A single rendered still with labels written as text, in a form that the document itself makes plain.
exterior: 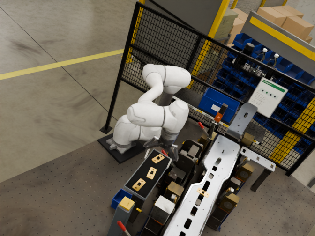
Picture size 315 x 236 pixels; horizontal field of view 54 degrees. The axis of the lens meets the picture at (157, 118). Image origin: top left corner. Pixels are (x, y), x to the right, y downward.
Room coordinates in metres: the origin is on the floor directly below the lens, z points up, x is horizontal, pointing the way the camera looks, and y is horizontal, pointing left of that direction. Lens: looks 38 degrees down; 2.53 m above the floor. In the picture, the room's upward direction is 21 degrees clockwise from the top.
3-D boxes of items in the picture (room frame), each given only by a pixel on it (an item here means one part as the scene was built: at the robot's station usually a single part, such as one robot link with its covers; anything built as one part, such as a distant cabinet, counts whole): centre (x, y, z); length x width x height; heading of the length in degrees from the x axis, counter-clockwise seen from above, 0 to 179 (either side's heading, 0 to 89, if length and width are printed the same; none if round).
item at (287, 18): (6.20, -1.65, 0.52); 1.20 x 0.80 x 1.05; 146
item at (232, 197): (1.40, -0.65, 0.87); 0.12 x 0.07 x 0.35; 77
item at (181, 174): (1.40, -0.23, 0.89); 0.12 x 0.07 x 0.38; 77
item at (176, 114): (1.23, -0.07, 1.61); 0.13 x 0.11 x 0.16; 115
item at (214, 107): (2.31, -0.45, 1.10); 0.30 x 0.17 x 0.13; 78
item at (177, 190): (1.27, -0.24, 0.89); 0.12 x 0.08 x 0.38; 77
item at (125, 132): (1.83, 0.20, 0.89); 0.18 x 0.16 x 0.22; 115
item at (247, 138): (2.07, -0.75, 0.88); 0.08 x 0.08 x 0.36; 77
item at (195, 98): (2.30, -0.47, 1.02); 0.90 x 0.22 x 0.03; 77
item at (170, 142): (1.23, -0.08, 1.43); 0.08 x 0.07 x 0.09; 86
